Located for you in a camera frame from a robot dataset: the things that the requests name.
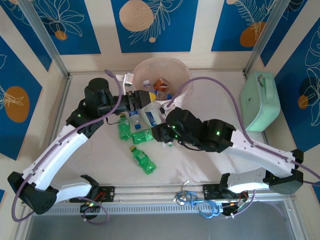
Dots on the clear bottle green white label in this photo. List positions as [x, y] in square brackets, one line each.
[167, 145]

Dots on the clear bottle thin blue label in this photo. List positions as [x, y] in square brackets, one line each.
[147, 86]

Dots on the clear cola bottle blue cap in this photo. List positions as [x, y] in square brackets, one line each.
[163, 95]

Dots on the orange brown tea bottle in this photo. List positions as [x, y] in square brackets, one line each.
[160, 83]

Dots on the green soda bottle yellow cap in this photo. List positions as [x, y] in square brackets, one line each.
[143, 162]
[124, 130]
[141, 136]

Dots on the white ribbed plastic bin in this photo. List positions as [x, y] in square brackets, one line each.
[172, 70]

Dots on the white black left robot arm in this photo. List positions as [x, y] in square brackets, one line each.
[60, 155]

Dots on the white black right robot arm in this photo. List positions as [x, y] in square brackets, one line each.
[262, 157]

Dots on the clear plastic bin liner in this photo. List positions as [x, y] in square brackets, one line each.
[186, 97]

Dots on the small clear bottle blue cap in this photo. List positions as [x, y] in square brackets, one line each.
[135, 117]

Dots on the mint green zip case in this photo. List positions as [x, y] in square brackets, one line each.
[262, 105]

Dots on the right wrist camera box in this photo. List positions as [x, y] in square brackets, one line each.
[163, 110]

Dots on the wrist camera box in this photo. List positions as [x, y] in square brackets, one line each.
[163, 110]
[128, 78]

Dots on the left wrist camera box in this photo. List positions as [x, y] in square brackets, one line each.
[128, 78]

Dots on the aluminium front rail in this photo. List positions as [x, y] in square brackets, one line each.
[150, 193]

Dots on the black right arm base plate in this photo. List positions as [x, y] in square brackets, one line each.
[210, 191]

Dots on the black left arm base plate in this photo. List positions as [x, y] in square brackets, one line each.
[107, 193]

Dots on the aluminium frame post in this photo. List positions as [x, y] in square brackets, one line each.
[265, 37]
[42, 35]

